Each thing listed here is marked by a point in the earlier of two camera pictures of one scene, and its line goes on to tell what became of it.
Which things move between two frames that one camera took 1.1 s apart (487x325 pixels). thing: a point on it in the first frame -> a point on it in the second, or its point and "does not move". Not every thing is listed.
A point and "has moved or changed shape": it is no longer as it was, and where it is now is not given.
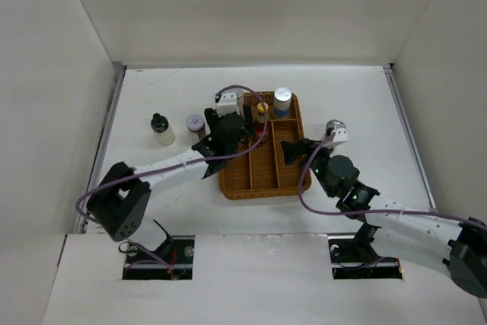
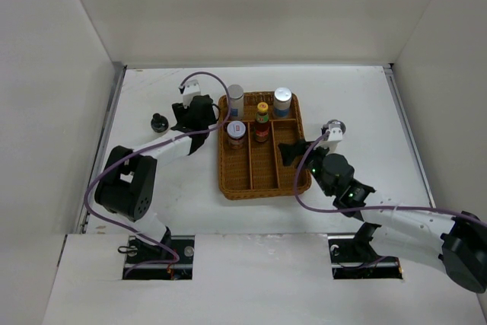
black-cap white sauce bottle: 160,125 does not move
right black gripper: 293,150 does not move
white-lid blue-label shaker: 282,99 does not move
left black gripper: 247,130 -> 181,112
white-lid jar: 195,124 has moved or changed shape
